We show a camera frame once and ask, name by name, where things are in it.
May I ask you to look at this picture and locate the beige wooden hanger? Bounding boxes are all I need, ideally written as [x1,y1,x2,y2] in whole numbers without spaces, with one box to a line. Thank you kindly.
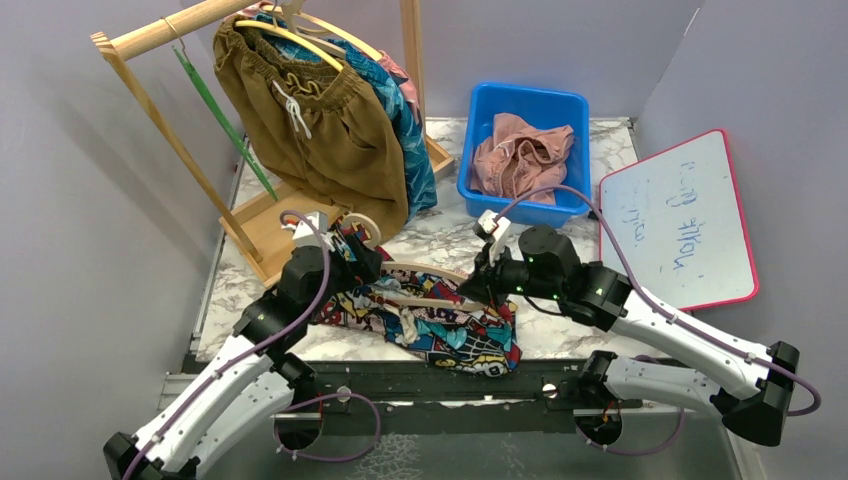
[338,212,486,312]
[260,0,383,61]

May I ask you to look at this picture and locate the teal patterned shorts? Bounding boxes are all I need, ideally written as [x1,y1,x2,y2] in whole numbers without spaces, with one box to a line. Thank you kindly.
[235,13,437,221]

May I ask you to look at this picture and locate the yellow hanger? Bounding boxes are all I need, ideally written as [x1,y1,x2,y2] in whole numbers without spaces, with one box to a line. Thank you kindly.
[234,19,343,72]

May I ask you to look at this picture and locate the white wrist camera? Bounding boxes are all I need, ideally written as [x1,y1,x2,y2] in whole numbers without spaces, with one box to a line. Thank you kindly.
[473,209,512,267]
[280,211,331,250]

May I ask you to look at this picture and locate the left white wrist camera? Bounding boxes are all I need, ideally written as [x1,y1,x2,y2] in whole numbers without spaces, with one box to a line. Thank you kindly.
[280,211,331,250]

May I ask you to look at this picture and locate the blue plastic bin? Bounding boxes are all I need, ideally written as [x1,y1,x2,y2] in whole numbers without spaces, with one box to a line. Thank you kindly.
[457,82,592,228]

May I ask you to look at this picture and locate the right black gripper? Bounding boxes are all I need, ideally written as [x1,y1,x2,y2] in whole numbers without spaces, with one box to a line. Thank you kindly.
[459,237,564,308]

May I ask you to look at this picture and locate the wooden clothes rack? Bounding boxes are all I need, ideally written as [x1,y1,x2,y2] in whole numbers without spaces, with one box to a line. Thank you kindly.
[90,0,456,289]

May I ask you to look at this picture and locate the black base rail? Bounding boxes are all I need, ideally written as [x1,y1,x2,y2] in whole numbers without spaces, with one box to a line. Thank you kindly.
[182,354,713,439]

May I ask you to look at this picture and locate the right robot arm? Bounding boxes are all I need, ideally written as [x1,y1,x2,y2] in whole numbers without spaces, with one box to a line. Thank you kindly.
[459,220,800,447]

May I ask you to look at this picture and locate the pink floral shorts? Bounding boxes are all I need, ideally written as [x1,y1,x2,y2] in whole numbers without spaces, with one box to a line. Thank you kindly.
[377,50,422,122]

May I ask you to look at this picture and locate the green hanger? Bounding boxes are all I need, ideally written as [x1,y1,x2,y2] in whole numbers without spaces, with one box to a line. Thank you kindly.
[171,47,278,200]

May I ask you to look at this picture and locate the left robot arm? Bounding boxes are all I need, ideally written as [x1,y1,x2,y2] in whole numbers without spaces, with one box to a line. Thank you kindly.
[104,229,385,479]

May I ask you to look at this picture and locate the comic print shorts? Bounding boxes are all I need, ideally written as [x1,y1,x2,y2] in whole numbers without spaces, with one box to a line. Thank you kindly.
[312,246,522,377]

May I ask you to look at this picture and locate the mustard brown shorts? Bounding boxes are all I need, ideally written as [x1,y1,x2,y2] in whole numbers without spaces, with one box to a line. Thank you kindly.
[213,16,409,238]

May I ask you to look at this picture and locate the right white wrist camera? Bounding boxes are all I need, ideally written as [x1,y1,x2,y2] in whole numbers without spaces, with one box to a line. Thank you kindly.
[473,209,512,267]

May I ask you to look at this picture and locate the pink framed whiteboard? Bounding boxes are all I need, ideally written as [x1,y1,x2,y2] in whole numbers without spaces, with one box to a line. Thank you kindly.
[599,129,760,310]

